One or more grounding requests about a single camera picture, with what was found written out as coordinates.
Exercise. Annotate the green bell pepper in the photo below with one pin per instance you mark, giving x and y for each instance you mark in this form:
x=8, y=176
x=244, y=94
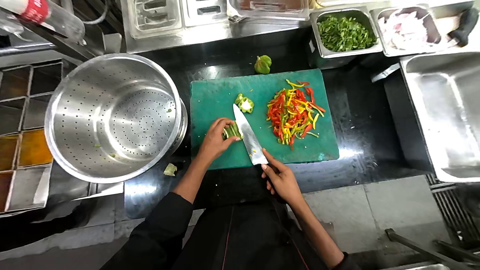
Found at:
x=263, y=65

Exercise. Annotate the sliced green pepper chunk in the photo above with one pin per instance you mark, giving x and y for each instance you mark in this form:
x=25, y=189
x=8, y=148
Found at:
x=233, y=131

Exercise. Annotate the black rounded object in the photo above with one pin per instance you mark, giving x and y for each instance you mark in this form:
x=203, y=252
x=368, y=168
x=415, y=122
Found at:
x=466, y=26

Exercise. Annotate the steel counter ledge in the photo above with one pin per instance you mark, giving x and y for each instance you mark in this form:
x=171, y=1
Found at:
x=180, y=37

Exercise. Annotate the steel container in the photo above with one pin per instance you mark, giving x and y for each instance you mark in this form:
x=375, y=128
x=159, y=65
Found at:
x=433, y=32
x=326, y=52

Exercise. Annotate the large deep steel pan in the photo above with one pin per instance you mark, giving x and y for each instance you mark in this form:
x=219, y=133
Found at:
x=450, y=123

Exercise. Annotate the pile of sliced peppers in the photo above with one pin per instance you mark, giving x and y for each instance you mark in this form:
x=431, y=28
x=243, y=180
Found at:
x=290, y=114

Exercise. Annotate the person's left forearm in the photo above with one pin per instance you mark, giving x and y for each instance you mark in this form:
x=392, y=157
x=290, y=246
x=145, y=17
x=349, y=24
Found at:
x=191, y=180

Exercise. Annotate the person's right forearm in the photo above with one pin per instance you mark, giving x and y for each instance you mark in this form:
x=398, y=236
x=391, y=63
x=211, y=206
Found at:
x=318, y=232

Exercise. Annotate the person's right fingers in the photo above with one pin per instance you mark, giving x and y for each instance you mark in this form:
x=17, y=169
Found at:
x=269, y=185

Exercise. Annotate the pile of chopped green herbs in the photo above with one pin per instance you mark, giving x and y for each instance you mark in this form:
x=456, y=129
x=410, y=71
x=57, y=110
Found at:
x=345, y=34

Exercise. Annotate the person's right hand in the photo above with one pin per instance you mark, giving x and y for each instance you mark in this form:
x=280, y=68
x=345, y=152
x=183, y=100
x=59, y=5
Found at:
x=287, y=183

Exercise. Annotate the metal floor drain grate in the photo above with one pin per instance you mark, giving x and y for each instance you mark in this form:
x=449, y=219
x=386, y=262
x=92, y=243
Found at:
x=450, y=210

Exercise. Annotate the person's left fingers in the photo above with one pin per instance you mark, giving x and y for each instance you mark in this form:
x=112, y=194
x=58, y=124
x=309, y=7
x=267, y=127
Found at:
x=222, y=123

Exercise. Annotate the clear container with brown contents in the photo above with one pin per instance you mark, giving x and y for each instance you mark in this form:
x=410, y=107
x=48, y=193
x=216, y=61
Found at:
x=270, y=7

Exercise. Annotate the pile of sliced onions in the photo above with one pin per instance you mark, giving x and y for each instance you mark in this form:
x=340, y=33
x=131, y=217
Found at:
x=405, y=30

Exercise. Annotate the person's left hand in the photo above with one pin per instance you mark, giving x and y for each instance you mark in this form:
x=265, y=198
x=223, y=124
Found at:
x=213, y=144

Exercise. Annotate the person's body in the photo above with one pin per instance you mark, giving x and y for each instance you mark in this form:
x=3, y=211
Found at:
x=240, y=240

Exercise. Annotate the green pepper core piece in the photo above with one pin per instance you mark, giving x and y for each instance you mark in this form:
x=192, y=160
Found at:
x=246, y=105
x=239, y=98

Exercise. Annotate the large perforated steel colander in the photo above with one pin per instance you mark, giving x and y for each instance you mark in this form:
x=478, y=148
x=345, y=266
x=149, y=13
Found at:
x=108, y=120

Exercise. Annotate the person's right index finger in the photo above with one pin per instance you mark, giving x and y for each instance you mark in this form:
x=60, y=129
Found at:
x=272, y=159

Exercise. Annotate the clear bottle with red label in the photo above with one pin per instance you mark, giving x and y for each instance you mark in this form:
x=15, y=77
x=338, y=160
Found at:
x=60, y=24

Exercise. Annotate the dark metal stand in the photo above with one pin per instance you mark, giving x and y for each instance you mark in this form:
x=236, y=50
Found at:
x=412, y=247

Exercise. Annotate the sectioned spice tray rack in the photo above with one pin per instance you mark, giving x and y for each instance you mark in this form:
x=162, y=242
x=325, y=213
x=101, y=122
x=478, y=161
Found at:
x=22, y=123

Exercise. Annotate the green cutting board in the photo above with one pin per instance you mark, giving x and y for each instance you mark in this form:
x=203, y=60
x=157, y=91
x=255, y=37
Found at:
x=221, y=90

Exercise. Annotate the person's left thumb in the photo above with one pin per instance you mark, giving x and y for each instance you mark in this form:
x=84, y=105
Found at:
x=231, y=140

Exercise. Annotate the person's right thumb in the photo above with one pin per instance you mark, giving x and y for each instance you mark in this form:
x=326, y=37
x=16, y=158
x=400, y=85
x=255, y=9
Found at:
x=269, y=171

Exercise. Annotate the pale green vegetable scrap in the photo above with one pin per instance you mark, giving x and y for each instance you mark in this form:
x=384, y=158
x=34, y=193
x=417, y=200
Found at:
x=170, y=170

